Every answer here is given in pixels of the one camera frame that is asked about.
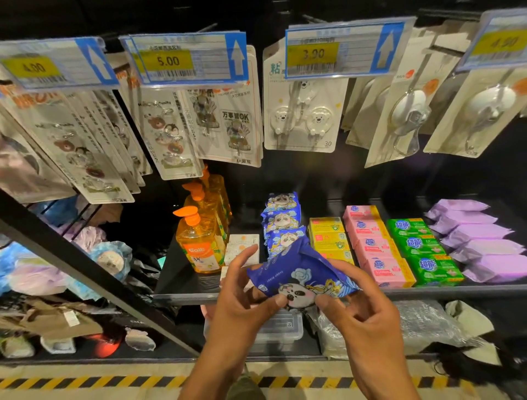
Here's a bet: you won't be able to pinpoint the person's right hand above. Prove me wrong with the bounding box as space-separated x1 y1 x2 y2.
315 260 409 378

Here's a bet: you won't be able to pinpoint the person's left hand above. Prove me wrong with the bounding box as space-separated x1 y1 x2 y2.
204 245 288 360

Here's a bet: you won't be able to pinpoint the blue panda packet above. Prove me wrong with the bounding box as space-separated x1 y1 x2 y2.
261 191 301 219
262 210 302 236
246 236 360 312
265 226 308 259

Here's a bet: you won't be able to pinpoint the person's left forearm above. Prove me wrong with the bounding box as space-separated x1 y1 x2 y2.
178 349 248 400

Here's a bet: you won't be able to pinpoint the person's right forearm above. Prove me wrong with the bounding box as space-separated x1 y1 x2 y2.
353 365 421 400

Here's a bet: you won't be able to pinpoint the clear plastic storage box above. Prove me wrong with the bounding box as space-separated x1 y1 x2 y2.
203 309 304 356

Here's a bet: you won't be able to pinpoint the yellow soap box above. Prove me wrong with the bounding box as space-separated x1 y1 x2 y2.
310 232 350 251
319 247 355 265
308 217 346 235

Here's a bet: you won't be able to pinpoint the small white box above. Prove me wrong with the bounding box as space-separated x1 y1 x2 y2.
224 234 260 267

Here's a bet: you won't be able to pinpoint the pink soap box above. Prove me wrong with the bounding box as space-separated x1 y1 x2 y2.
346 219 390 240
362 256 417 289
343 205 382 221
354 237 401 260

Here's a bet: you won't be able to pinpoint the person's olive trouser leg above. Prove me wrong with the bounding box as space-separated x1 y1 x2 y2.
224 374 267 400

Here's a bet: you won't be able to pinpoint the black shelf board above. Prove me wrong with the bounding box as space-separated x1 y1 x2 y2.
152 197 527 306

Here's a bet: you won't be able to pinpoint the clear plastic bag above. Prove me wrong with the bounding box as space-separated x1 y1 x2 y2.
306 299 476 360

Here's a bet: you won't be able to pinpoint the orange pump soap bottle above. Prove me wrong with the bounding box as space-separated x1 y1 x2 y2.
200 164 233 224
173 206 226 274
182 182 229 245

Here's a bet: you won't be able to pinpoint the green soap box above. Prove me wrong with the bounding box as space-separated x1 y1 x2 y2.
395 234 447 257
386 218 431 238
407 254 465 287

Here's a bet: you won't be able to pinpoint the beige cloth item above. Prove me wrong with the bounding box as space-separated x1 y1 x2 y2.
444 299 502 366

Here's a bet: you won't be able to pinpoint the black bundled item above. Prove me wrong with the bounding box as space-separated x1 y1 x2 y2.
424 333 527 389

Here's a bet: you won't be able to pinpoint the blue mesh bath sponge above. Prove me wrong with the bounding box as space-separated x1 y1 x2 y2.
88 241 133 283

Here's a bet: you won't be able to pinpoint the purple soft packet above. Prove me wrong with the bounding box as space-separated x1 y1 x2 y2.
440 223 514 250
430 210 499 236
450 238 526 265
426 199 491 221
463 254 527 284

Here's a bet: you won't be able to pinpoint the yellow black hazard tape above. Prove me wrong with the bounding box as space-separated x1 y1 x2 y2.
0 374 488 390

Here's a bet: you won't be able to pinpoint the clear figure hook card packs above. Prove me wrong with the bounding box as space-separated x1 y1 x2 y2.
181 45 264 168

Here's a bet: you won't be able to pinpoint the white bear hook pack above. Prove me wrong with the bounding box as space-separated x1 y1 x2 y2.
262 39 349 153

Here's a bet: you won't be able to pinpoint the pink mesh bath sponge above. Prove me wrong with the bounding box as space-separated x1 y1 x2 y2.
72 225 108 253

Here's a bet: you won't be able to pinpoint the clear suction hook pack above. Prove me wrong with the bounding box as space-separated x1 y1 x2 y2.
423 66 527 159
364 21 464 169

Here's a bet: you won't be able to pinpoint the beige hook packs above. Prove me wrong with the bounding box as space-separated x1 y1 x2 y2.
341 76 392 150

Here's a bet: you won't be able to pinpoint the brown paper bag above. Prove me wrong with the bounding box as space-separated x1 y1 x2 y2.
0 298 104 341

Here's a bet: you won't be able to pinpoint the purple blue bath sponge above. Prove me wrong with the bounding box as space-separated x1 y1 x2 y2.
0 242 70 298

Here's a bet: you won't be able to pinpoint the row of bear keyring packs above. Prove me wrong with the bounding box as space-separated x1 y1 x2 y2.
0 78 153 205

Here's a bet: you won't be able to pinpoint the clear price tag holder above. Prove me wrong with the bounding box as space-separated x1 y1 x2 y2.
119 31 249 88
456 8 527 73
0 37 120 92
284 16 417 80

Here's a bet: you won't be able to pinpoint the grey printed pack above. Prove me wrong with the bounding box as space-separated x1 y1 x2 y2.
0 115 75 205

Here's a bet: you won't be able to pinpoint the black diagonal shelf frame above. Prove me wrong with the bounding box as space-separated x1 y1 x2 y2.
0 191 201 358

